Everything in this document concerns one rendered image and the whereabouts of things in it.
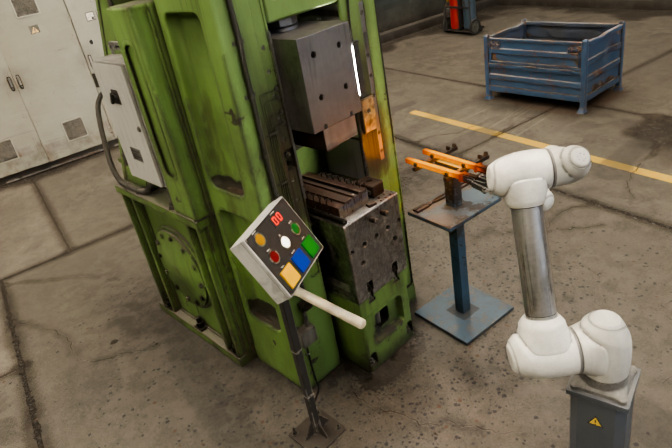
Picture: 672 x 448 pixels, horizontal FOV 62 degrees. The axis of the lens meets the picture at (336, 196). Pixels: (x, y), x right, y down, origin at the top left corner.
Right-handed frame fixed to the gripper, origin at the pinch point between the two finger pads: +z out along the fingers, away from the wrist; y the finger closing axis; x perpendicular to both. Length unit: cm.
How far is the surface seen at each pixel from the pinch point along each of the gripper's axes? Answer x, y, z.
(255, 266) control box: 11, -112, 6
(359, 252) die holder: -24, -51, 26
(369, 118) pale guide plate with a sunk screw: 27, -15, 48
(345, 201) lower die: 1, -49, 32
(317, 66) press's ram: 65, -51, 32
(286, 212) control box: 17, -87, 20
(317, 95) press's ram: 54, -54, 31
